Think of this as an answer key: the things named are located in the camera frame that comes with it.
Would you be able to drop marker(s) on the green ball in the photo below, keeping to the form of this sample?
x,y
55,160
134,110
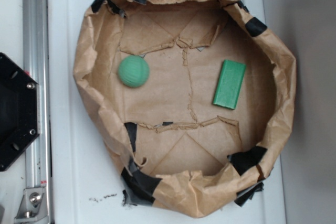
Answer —
x,y
133,71

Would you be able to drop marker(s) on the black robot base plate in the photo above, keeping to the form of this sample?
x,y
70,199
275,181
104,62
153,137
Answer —
x,y
19,111

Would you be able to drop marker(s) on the metal corner bracket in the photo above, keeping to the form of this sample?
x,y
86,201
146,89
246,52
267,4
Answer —
x,y
33,207

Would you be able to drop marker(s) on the aluminium extrusion rail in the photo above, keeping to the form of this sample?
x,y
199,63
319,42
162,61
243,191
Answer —
x,y
35,49

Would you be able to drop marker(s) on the green rectangular block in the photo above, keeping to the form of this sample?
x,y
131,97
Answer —
x,y
229,84

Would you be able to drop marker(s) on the brown paper bag tray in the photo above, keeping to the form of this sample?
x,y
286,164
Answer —
x,y
174,148

